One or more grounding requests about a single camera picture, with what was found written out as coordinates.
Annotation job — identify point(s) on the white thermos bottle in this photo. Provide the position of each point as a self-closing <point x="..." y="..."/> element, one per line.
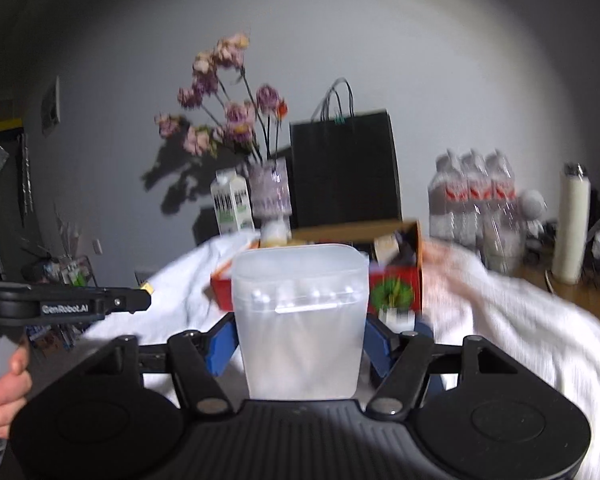
<point x="572" y="230"/>

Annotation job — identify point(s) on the black paper bag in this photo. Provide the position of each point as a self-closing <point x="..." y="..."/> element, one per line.
<point x="345" y="175"/>

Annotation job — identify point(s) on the clear glass cup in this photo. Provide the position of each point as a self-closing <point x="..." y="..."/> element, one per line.
<point x="502" y="247"/>

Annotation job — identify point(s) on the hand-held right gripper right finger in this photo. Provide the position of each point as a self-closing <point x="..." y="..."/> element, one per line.
<point x="377" y="347"/>

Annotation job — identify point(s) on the white milk carton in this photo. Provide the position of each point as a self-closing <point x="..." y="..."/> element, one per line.
<point x="230" y="205"/>

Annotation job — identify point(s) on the wall poster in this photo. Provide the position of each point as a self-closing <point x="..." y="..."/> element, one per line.
<point x="51" y="107"/>

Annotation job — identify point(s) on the orange cardboard box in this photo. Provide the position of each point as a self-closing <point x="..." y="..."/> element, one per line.
<point x="395" y="290"/>

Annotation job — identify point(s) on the white round speaker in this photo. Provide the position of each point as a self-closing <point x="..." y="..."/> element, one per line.
<point x="532" y="205"/>

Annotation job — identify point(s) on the cluttered rack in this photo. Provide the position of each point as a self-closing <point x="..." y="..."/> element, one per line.
<point x="60" y="275"/>

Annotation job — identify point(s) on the white terry towel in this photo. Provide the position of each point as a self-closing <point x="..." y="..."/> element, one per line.
<point x="505" y="340"/>

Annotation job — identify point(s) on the person's left hand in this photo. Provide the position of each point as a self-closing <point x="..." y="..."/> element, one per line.
<point x="5" y="400"/>

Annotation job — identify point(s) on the clear water bottle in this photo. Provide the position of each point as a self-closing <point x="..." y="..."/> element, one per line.
<point x="447" y="200"/>
<point x="476" y="195"/>
<point x="501" y="190"/>

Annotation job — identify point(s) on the white wall socket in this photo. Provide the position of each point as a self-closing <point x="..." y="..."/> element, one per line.
<point x="97" y="246"/>

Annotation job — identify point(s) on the teal binder clip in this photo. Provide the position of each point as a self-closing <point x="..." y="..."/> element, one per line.
<point x="337" y="120"/>

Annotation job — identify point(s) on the purple glass vase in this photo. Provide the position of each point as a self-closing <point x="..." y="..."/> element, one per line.
<point x="271" y="190"/>

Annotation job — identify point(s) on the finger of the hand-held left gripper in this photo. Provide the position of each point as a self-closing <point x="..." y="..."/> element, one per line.
<point x="130" y="299"/>

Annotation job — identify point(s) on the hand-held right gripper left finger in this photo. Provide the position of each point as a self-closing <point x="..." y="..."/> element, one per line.
<point x="222" y="347"/>

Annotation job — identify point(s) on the frosted plastic cotton swab box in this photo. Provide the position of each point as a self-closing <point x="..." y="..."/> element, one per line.
<point x="300" y="340"/>

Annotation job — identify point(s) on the dried pink flowers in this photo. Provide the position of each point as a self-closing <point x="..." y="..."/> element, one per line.
<point x="230" y="115"/>

